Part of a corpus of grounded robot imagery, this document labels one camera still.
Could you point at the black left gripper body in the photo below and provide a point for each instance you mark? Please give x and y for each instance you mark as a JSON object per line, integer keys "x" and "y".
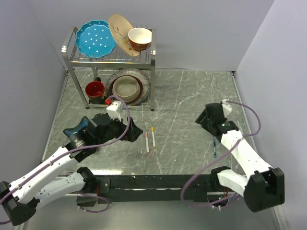
{"x": 118, "y": 128}

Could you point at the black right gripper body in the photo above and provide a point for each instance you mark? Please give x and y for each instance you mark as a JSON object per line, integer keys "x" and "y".
{"x": 208, "y": 123}

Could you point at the white pen orange end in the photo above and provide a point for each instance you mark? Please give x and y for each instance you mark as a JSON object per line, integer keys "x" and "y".
{"x": 147, "y": 145}

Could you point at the white pen yellow end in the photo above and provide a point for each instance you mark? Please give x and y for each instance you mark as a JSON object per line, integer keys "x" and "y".
{"x": 153, "y": 139}

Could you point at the blue pen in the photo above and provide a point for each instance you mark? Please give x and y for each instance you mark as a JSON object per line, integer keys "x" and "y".
{"x": 214, "y": 148}

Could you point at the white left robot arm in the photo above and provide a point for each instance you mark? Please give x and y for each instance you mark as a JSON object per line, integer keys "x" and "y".
{"x": 23, "y": 197}

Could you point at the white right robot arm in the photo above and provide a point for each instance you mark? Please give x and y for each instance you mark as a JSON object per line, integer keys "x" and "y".
{"x": 262, "y": 186}

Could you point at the blue star-shaped dish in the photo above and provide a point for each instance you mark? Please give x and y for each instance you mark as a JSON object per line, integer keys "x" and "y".
{"x": 71, "y": 131}

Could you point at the beige ceramic bowl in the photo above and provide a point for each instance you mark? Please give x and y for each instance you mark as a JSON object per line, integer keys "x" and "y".
{"x": 126, "y": 87}

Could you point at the red mug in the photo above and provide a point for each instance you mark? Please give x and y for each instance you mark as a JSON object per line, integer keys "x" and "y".
{"x": 95, "y": 91}

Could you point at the steel dish rack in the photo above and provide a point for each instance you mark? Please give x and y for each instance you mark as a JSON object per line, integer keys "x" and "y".
{"x": 116, "y": 60}

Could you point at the red and white bowl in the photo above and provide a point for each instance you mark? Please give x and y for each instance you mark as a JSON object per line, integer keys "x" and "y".
{"x": 140, "y": 38}

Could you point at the blue polka dot plate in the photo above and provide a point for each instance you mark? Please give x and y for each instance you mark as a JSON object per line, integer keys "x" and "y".
{"x": 94, "y": 39}

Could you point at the beige floral plate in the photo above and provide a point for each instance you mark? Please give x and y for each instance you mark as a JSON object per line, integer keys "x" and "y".
{"x": 119, "y": 27}

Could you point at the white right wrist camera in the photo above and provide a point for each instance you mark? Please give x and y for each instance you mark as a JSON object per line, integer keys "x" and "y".
{"x": 227, "y": 108}

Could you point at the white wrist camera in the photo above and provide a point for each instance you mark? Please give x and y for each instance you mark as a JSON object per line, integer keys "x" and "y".
{"x": 114, "y": 108}
{"x": 227, "y": 108}

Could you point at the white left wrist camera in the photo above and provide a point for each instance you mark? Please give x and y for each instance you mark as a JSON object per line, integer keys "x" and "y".
{"x": 114, "y": 108}

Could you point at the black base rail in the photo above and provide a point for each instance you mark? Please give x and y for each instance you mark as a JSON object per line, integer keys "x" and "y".
{"x": 145, "y": 188}

